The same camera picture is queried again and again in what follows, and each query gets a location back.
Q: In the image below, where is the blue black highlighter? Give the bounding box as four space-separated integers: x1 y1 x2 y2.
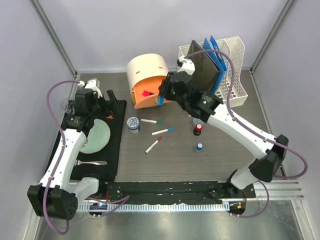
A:
156 96 165 106

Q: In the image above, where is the pink black highlighter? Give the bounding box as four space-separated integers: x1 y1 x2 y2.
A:
142 90 154 97

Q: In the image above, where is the cream round drawer cabinet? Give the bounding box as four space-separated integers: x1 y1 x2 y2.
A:
126 53 169 109

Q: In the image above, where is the blue plastic folder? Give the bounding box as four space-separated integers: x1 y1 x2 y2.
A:
202 35 227 93

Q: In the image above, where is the cream perforated file organizer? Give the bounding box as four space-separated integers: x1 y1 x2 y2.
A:
178 36 248 108

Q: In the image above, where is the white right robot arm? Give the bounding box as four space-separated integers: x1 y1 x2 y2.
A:
159 71 289 198

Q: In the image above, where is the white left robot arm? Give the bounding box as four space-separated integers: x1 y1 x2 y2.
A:
27 89 121 221

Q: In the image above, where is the blue white round tin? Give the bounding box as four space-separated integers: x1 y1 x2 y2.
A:
126 116 141 134

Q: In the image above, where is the clear glass cup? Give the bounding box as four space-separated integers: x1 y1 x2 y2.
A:
60 97 75 115

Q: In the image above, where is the pale green plate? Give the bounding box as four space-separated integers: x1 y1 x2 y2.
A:
80 119 111 154

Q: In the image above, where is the white marker green cap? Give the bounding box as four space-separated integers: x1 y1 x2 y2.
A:
141 118 162 124

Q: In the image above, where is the clear jar with lid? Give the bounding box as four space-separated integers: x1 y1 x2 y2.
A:
193 118 200 125

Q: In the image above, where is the white marker blue cap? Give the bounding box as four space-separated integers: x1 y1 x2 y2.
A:
150 127 174 136

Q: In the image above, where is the red black stamp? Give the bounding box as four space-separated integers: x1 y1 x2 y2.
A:
193 123 203 136

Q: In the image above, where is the black cloth mat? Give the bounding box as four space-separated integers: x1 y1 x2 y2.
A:
44 99 127 182

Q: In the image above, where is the white marker red cap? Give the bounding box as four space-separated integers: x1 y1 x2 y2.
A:
145 136 163 154

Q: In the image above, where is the metal spoon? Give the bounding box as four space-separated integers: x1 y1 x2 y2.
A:
74 160 108 166

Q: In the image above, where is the small blue cap bottle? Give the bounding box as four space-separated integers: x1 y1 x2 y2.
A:
196 142 203 152

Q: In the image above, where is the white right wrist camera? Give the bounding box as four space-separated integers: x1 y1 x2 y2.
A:
176 56 195 76

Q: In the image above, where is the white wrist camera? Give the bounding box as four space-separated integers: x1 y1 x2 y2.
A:
77 78 103 98
176 56 195 76

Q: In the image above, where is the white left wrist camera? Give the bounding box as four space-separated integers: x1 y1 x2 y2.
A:
77 78 103 98

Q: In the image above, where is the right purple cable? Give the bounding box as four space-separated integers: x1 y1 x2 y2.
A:
186 49 309 218

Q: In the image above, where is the black mounting rail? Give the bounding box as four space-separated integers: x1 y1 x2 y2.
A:
87 181 256 205

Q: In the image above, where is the white slotted cable duct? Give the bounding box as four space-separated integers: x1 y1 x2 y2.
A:
77 201 230 213

